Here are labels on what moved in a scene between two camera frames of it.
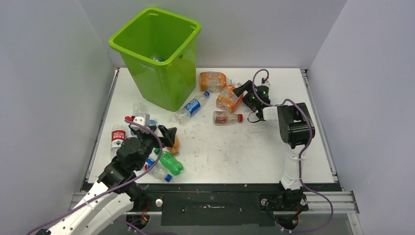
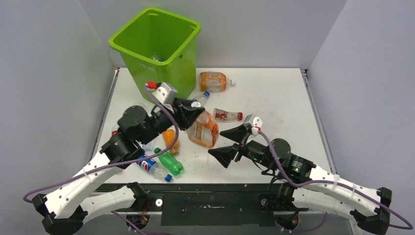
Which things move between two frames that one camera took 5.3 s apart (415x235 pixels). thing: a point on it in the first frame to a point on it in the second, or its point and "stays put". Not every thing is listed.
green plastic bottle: x=172 y=164 stays put
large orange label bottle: x=213 y=81 stays put
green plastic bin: x=161 y=49 stays put
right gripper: x=247 y=86 to x=224 y=154
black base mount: x=216 y=204 stays put
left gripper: x=168 y=139 to x=181 y=109
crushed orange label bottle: x=227 y=101 to x=204 y=131
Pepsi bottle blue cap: x=157 y=170 stays put
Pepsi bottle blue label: x=156 y=58 stays put
